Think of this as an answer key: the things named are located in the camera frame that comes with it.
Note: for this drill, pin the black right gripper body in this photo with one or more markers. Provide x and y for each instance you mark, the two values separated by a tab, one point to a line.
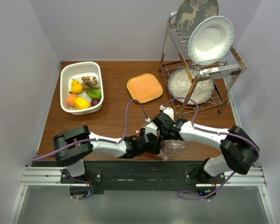
163	133

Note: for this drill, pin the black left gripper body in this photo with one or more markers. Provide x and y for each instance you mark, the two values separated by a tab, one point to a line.
155	149

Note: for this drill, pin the clear zip top bag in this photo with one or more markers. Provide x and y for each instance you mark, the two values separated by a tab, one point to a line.
169	149

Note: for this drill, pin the dark purple fake fruit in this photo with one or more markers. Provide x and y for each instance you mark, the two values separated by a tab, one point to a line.
95	101

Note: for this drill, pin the green fake pepper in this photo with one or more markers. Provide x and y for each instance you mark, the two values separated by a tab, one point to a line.
94	94

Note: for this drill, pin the yellow fake bell pepper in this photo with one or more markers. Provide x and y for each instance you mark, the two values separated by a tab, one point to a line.
81	103

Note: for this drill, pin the brown fake longan bunch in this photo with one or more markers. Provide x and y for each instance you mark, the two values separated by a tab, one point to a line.
90	83

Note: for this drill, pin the orange fake peach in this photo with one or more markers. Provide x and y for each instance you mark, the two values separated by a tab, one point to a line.
70	100

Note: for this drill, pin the yellow fake pear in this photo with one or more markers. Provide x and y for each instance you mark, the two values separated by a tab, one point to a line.
76	87

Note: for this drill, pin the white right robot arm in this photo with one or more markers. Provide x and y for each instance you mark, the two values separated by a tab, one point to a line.
239	152

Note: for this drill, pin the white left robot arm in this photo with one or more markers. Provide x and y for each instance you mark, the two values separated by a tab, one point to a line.
73	145

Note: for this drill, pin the woven bamboo tray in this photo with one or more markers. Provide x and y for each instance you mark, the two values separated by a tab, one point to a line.
144	88

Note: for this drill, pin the metal dish rack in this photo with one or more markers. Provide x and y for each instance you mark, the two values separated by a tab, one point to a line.
228	68

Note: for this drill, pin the white scalloped plate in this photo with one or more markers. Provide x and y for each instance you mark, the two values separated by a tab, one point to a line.
211	40

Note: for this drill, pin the white plastic basket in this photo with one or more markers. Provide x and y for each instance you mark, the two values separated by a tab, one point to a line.
77	71

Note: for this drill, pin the grey deer plate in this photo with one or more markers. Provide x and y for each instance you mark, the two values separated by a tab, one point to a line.
191	13

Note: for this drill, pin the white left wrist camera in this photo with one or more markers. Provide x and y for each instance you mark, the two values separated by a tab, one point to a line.
151	127

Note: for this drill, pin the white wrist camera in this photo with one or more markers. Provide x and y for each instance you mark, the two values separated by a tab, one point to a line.
151	127
168	111

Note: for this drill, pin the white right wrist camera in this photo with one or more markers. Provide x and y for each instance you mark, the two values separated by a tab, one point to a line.
168	111

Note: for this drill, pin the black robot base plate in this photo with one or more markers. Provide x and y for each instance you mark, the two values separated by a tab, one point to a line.
146	176

